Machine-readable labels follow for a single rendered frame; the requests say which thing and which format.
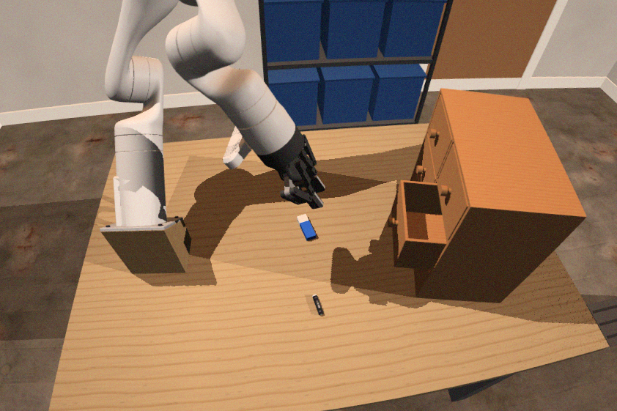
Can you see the blue and white eraser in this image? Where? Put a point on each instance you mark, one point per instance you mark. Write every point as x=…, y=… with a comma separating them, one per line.
x=306, y=227

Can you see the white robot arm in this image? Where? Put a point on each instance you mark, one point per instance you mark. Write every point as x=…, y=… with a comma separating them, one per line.
x=200, y=50

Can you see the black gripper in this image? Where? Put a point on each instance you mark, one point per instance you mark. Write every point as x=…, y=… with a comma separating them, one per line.
x=297, y=171

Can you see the small orange wooden chest of drawers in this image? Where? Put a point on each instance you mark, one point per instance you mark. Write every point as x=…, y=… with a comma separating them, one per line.
x=521, y=203

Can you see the black aaa battery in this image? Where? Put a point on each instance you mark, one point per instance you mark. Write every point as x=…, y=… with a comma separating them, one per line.
x=317, y=304

